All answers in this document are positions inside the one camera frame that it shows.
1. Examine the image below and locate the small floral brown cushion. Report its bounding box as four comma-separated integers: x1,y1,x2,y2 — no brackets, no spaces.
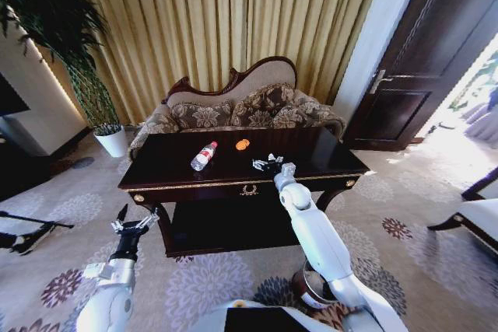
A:
170,100,234,131

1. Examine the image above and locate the dark wooden door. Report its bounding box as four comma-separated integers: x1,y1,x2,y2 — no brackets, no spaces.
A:
342,0,498,152

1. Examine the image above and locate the black stand leg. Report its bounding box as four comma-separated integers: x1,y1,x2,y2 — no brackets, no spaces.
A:
0,210,75,256

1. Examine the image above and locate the brass door handle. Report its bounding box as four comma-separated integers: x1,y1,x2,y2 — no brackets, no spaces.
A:
369,69,395,95

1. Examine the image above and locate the tall green bamboo plant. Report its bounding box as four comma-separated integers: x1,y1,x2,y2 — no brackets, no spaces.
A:
0,0,122,133

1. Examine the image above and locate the large floral brown cushion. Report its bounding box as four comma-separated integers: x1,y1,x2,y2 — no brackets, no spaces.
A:
230,83,296,128

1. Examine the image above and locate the clear plastic water bottle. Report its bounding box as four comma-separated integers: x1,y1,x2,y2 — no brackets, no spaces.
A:
190,141,219,173

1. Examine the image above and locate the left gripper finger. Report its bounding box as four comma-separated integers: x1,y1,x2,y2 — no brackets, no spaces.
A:
110,204,129,232
135,208,160,232

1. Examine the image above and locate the carved beige sofa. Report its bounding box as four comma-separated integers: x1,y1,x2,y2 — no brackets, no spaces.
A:
128,55,347,162

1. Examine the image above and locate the white cushioned wooden chair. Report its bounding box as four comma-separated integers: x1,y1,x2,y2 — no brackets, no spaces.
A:
426,167,498,267

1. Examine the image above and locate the white plant pot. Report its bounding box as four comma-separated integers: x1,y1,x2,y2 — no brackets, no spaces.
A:
93,124,129,159

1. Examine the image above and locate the gold pleated curtain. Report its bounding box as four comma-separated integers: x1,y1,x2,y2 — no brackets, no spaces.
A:
46,0,388,128

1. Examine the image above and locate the dark wooden coffee table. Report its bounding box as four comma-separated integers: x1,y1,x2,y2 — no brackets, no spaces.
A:
117,126,371,258

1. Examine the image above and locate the brown round trash bin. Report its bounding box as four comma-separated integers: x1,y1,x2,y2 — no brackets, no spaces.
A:
291,260,340,310

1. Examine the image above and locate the dark television screen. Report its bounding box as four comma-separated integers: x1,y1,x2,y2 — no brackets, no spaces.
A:
0,72,32,118

